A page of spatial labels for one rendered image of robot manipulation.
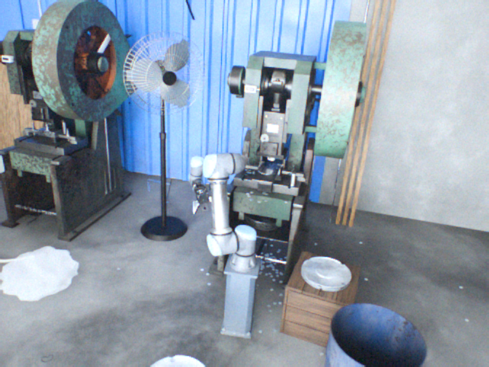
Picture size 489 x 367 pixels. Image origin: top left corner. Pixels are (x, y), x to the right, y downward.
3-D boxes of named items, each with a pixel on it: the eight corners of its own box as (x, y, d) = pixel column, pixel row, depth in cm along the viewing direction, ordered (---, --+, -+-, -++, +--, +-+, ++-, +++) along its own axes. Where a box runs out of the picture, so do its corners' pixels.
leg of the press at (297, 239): (297, 293, 276) (316, 172, 240) (281, 289, 279) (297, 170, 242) (309, 228, 359) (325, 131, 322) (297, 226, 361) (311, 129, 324)
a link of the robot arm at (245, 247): (258, 253, 220) (260, 231, 214) (236, 258, 214) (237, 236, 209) (249, 242, 230) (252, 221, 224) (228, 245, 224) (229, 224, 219)
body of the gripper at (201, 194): (196, 195, 228) (191, 183, 237) (198, 206, 233) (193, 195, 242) (208, 191, 229) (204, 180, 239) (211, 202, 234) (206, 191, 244)
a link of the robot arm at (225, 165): (239, 255, 213) (235, 153, 204) (213, 260, 207) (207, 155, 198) (231, 248, 224) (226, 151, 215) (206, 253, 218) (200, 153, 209)
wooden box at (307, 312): (342, 353, 230) (354, 306, 215) (279, 332, 241) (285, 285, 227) (351, 309, 264) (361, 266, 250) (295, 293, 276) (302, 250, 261)
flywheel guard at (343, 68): (342, 179, 228) (371, 25, 194) (293, 171, 233) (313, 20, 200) (345, 131, 320) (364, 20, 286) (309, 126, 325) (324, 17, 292)
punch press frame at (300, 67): (285, 264, 278) (313, 65, 223) (226, 253, 286) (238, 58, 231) (299, 213, 349) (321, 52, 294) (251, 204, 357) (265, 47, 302)
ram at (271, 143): (280, 157, 262) (284, 113, 250) (257, 154, 265) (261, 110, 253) (284, 149, 277) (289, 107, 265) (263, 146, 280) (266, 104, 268)
